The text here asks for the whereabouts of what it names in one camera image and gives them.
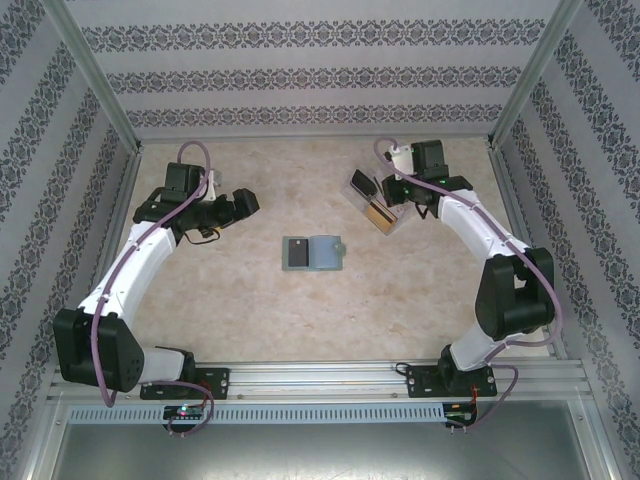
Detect small circuit board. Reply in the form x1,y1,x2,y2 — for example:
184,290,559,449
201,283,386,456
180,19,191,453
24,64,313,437
163,405,206,420
444,402,476,426

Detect black card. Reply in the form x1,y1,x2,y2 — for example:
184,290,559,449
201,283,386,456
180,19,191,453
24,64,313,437
288,238,309,268
351,169,379,196

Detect green card holder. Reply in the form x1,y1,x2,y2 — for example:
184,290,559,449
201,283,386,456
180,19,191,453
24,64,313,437
281,233,347,274

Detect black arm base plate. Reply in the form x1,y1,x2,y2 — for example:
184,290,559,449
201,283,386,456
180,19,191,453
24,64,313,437
139,367,232,401
405,364,499,399

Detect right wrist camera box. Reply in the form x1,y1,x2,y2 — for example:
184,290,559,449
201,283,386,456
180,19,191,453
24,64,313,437
388,143,417,175

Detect purple cable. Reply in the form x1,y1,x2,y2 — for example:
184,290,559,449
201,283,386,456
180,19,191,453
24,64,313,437
89,140,215,439
374,138,559,431

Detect orange card dark stripe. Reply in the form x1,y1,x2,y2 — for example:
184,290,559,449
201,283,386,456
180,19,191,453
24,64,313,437
363,198,402,235

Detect clear plastic tray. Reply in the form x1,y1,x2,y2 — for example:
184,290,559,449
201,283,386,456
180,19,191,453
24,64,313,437
339,167,416,237

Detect aluminium side rail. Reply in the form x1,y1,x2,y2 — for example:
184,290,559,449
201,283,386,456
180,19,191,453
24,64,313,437
68,147,145,365
487,142,570,359

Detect aluminium cross rail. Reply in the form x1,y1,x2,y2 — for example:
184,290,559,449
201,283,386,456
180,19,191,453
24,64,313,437
47,362,594,404

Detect aluminium upright post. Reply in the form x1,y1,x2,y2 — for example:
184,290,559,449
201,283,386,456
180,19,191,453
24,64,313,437
487,0,585,149

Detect grey metal sheet panel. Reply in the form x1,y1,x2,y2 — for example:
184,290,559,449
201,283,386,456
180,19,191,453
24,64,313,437
47,422,591,480

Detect slotted grey cable duct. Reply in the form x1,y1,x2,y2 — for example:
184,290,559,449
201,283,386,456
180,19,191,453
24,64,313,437
67,403,446,424

